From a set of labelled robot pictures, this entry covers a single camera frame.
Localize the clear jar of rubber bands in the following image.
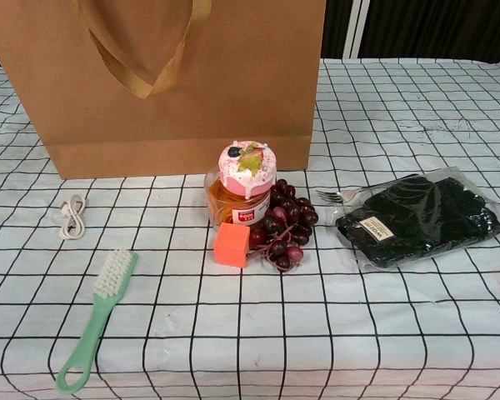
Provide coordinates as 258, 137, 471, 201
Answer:
203, 164, 273, 230

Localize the pink cupcake toy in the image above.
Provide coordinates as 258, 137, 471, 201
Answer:
217, 140, 277, 201

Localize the dark red grape bunch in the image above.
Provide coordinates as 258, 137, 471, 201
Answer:
247, 178, 320, 273

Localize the brown paper bag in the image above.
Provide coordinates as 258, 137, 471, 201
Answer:
0, 0, 328, 181

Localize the black item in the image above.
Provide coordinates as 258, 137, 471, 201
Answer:
327, 166, 500, 272

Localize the orange cube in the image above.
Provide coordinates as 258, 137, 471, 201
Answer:
213, 222, 252, 268

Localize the metal fork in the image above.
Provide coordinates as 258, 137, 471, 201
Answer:
315, 185, 374, 207

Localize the checked white tablecloth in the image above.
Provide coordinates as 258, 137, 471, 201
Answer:
0, 57, 500, 400

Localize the green scrub brush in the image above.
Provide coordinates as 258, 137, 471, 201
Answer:
56, 248, 140, 395

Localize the white USB cable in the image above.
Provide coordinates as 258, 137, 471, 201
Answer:
59, 194, 90, 241

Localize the white partition frame post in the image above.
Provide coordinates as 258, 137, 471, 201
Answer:
342, 0, 370, 60

